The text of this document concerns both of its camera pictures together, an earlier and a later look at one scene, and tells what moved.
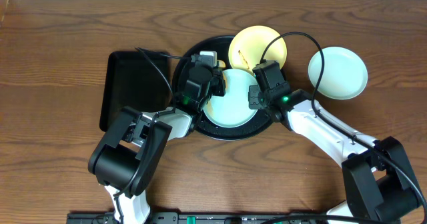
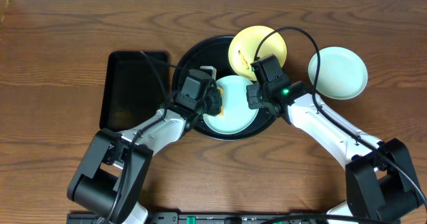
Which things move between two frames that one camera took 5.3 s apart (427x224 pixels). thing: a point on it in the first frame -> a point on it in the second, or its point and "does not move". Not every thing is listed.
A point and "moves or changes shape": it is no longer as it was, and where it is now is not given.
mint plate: x=345 y=75 does not move
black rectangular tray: x=133 y=81 does not move
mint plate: x=232 y=110 moves or changes shape
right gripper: x=253 y=93 does not move
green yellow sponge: x=221 y=65 -> x=221 y=92
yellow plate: x=247 y=47 does not move
